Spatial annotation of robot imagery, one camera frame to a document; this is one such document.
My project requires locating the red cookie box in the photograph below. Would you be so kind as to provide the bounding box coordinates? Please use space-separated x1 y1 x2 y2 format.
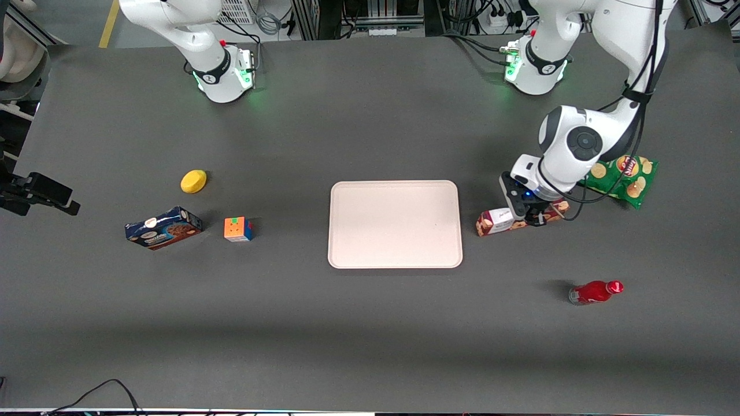
476 199 570 237

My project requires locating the blue cookie box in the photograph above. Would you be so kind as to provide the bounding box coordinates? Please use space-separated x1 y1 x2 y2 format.
125 206 204 251

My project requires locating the white rectangular tray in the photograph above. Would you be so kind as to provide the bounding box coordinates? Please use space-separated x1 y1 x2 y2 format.
328 180 464 270

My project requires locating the red bottle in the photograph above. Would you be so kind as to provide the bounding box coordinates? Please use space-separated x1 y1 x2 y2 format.
568 280 624 306

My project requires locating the green chips bag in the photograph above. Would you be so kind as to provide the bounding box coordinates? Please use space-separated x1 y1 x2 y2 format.
580 155 660 210

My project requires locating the yellow oval sponge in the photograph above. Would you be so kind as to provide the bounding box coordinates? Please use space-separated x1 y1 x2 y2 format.
180 169 208 194

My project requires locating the off-white rounded machine part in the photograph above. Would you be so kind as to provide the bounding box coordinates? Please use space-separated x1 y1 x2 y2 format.
0 0 51 83

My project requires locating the white power strip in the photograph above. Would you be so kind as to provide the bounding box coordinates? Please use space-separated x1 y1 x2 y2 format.
484 7 522 31

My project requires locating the colourful puzzle cube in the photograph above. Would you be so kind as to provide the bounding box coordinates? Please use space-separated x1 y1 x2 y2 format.
224 216 255 243

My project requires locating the metal equipment rack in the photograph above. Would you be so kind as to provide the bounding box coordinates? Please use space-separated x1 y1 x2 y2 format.
292 0 428 40

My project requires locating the white perforated basket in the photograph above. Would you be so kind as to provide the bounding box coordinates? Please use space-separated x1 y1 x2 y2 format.
217 0 256 25

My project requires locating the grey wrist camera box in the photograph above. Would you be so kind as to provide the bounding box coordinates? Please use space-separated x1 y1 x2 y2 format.
499 172 528 220

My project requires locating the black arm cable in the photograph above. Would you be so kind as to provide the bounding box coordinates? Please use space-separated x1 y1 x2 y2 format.
535 0 671 223

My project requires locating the black base cable bundle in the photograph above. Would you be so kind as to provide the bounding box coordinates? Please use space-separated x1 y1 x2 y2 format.
442 32 521 67

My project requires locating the black looping cable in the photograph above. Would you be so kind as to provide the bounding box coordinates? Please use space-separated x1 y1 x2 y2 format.
43 378 145 416

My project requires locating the grey coiled cable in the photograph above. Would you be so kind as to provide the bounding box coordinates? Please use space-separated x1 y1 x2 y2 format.
254 9 285 36

